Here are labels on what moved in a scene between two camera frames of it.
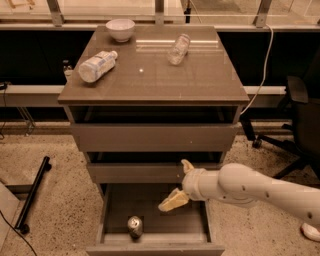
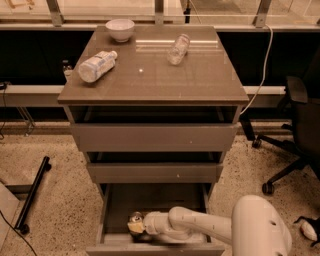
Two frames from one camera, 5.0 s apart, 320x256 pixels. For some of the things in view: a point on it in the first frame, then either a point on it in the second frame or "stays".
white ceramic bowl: x=121 y=29 stays
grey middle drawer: x=141 y=172 stays
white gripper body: x=191 y=185 to x=152 y=221
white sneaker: x=310 y=232 stays
